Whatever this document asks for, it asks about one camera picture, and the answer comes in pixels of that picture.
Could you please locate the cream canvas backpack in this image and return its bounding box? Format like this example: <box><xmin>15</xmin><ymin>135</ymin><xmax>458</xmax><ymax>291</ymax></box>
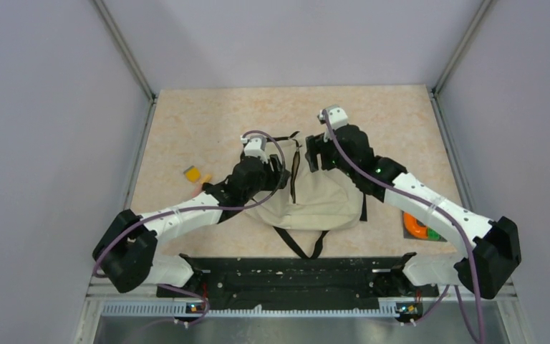
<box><xmin>243</xmin><ymin>131</ymin><xmax>368</xmax><ymax>260</ymax></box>

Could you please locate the pink orange marker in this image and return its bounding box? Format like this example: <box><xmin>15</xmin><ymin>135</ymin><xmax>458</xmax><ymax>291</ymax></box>
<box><xmin>191</xmin><ymin>174</ymin><xmax>212</xmax><ymax>198</ymax></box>

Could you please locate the yellow eraser block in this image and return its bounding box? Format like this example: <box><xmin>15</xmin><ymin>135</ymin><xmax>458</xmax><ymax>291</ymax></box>
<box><xmin>183</xmin><ymin>166</ymin><xmax>201</xmax><ymax>183</ymax></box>

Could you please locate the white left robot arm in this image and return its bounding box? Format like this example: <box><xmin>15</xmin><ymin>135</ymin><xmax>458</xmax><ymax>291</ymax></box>
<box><xmin>92</xmin><ymin>154</ymin><xmax>289</xmax><ymax>296</ymax></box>

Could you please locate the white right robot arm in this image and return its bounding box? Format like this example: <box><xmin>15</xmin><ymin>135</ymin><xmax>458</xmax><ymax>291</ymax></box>
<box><xmin>305</xmin><ymin>125</ymin><xmax>521</xmax><ymax>300</ymax></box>

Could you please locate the orange tape roll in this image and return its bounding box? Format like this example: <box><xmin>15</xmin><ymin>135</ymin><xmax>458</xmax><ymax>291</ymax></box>
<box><xmin>402</xmin><ymin>212</ymin><xmax>428</xmax><ymax>240</ymax></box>

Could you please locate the green toy brick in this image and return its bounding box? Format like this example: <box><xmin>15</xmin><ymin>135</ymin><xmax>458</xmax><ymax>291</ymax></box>
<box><xmin>427</xmin><ymin>228</ymin><xmax>441</xmax><ymax>241</ymax></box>

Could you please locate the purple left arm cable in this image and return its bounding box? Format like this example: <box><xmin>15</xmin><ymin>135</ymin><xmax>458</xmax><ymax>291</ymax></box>
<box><xmin>92</xmin><ymin>130</ymin><xmax>288</xmax><ymax>328</ymax></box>

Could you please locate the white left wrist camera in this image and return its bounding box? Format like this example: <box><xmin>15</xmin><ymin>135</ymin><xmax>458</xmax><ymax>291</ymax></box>
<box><xmin>240</xmin><ymin>134</ymin><xmax>269</xmax><ymax>164</ymax></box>

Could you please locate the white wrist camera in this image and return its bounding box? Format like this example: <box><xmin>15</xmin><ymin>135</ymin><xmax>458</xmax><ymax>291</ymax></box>
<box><xmin>317</xmin><ymin>105</ymin><xmax>348</xmax><ymax>130</ymax></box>
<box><xmin>240</xmin><ymin>134</ymin><xmax>269</xmax><ymax>164</ymax></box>

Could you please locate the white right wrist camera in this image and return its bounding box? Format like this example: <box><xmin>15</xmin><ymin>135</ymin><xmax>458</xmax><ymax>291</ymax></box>
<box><xmin>317</xmin><ymin>105</ymin><xmax>348</xmax><ymax>130</ymax></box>

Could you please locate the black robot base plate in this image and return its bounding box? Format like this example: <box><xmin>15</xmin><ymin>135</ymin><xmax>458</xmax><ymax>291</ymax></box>
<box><xmin>183</xmin><ymin>257</ymin><xmax>439</xmax><ymax>311</ymax></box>

